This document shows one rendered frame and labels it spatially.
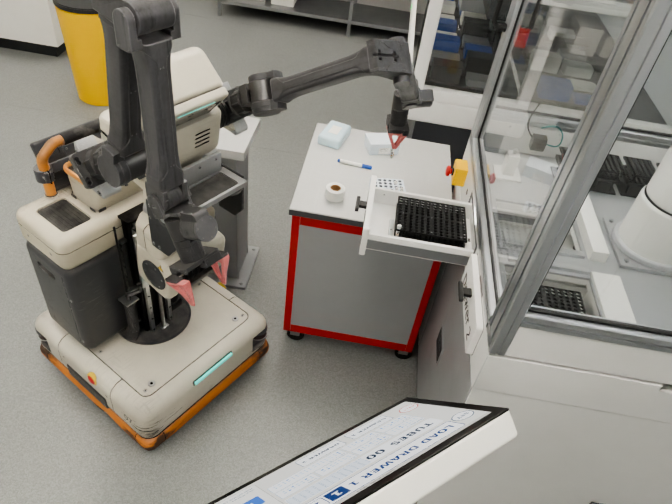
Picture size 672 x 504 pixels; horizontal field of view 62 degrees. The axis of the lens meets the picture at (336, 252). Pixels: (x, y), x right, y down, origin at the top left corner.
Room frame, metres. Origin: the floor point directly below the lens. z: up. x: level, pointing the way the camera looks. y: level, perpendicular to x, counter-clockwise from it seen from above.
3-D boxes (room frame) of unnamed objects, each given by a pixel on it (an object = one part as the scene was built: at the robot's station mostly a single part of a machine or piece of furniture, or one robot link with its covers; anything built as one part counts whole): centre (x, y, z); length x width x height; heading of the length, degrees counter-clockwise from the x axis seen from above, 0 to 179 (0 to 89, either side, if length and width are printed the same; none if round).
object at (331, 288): (1.84, -0.12, 0.38); 0.62 x 0.58 x 0.76; 178
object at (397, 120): (1.70, -0.14, 1.09); 0.10 x 0.07 x 0.07; 8
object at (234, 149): (1.98, 0.55, 0.38); 0.30 x 0.30 x 0.76; 88
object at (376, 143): (2.02, -0.12, 0.79); 0.13 x 0.09 x 0.05; 108
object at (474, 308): (1.11, -0.39, 0.87); 0.29 x 0.02 x 0.11; 178
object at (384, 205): (1.43, -0.29, 0.86); 0.40 x 0.26 x 0.06; 88
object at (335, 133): (2.04, 0.08, 0.78); 0.15 x 0.10 x 0.04; 165
